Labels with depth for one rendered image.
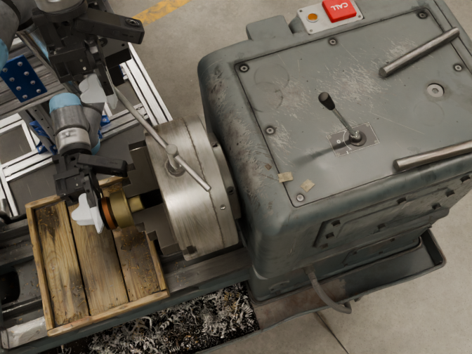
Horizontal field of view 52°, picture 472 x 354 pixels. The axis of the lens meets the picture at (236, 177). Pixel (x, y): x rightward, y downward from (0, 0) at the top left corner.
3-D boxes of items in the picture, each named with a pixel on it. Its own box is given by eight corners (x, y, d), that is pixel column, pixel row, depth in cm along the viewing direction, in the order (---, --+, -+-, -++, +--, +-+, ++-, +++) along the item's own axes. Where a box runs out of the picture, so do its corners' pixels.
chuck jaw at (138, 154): (172, 175, 112) (156, 128, 106) (175, 184, 107) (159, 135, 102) (126, 189, 110) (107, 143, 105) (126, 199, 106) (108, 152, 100)
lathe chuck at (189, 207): (187, 148, 131) (175, 92, 101) (225, 258, 122) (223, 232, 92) (155, 158, 130) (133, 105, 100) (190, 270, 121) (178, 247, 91)
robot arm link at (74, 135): (92, 140, 119) (81, 123, 111) (95, 155, 117) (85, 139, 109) (62, 148, 118) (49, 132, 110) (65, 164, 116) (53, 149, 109)
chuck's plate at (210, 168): (199, 144, 132) (191, 88, 102) (237, 253, 122) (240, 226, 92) (187, 148, 131) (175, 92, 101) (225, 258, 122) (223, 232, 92)
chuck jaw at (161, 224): (179, 196, 107) (194, 242, 101) (182, 207, 111) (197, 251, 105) (130, 212, 106) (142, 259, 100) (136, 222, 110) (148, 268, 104)
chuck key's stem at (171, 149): (185, 171, 99) (180, 149, 88) (177, 178, 98) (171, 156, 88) (178, 164, 99) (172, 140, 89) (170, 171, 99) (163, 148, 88)
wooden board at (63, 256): (135, 175, 136) (133, 169, 133) (171, 297, 122) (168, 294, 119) (30, 208, 133) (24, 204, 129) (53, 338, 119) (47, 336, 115)
